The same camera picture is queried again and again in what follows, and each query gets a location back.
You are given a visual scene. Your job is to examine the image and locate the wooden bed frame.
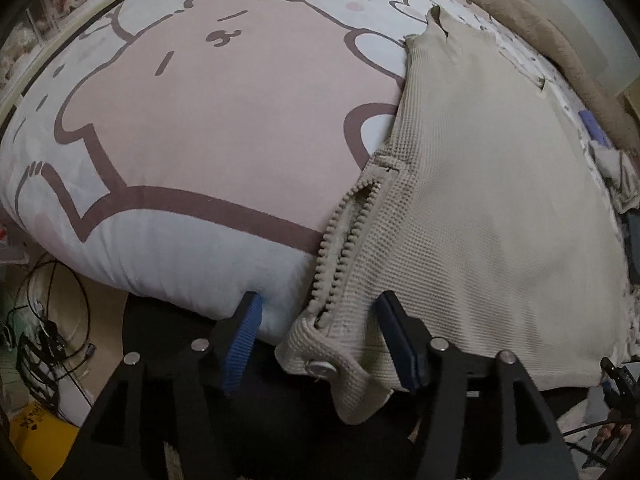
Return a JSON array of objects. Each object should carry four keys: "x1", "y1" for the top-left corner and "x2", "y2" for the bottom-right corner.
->
[{"x1": 0, "y1": 0, "x2": 201, "y2": 131}]

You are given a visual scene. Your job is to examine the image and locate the small blue item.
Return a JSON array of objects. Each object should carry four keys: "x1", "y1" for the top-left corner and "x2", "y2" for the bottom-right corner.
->
[{"x1": 580, "y1": 110, "x2": 608, "y2": 143}]

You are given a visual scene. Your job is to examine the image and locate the cartoon printed bed cover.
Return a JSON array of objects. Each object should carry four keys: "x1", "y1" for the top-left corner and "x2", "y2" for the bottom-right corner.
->
[{"x1": 0, "y1": 0, "x2": 640, "y2": 401}]

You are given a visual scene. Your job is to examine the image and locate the brown fleece blanket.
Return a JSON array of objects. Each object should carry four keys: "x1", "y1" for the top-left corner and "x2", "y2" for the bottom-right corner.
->
[{"x1": 410, "y1": 0, "x2": 640, "y2": 151}]

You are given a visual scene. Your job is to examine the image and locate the person's bare foot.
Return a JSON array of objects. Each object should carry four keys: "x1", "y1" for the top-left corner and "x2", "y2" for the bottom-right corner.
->
[{"x1": 592, "y1": 422, "x2": 632, "y2": 453}]

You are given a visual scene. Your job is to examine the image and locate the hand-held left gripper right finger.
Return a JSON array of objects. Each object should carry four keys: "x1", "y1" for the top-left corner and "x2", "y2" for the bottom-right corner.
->
[{"x1": 376, "y1": 290, "x2": 581, "y2": 480}]

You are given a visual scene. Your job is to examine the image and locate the dark cloth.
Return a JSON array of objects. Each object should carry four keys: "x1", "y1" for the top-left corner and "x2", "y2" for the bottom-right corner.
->
[{"x1": 122, "y1": 290, "x2": 431, "y2": 480}]

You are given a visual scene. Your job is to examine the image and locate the white fluffy rug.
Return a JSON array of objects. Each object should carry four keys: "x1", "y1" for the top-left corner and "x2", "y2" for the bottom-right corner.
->
[{"x1": 550, "y1": 385, "x2": 616, "y2": 441}]

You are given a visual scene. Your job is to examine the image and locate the black cables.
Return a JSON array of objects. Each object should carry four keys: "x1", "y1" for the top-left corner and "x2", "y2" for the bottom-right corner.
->
[{"x1": 0, "y1": 255, "x2": 101, "y2": 411}]

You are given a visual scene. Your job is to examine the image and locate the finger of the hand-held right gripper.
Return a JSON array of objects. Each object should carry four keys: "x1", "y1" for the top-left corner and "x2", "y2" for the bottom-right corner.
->
[{"x1": 599, "y1": 356, "x2": 640, "y2": 413}]

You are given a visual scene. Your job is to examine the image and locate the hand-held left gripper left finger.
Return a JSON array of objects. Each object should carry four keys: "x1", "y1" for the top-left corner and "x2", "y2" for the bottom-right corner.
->
[{"x1": 60, "y1": 291, "x2": 264, "y2": 480}]

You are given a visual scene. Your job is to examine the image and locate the beige waffle knit pants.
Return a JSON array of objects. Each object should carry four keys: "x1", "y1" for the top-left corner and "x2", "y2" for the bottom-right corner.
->
[{"x1": 276, "y1": 6, "x2": 626, "y2": 426}]

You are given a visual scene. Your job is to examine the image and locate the crumpled white cloth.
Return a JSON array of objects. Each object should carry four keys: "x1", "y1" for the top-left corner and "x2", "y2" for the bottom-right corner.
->
[{"x1": 590, "y1": 140, "x2": 640, "y2": 211}]

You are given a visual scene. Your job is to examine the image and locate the black wire rack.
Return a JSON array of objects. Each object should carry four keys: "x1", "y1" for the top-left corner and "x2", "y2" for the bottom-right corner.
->
[{"x1": 15, "y1": 330, "x2": 66, "y2": 411}]

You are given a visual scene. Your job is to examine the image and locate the yellow box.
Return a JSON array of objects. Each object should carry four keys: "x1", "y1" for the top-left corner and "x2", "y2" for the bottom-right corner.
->
[{"x1": 7, "y1": 400, "x2": 81, "y2": 471}]

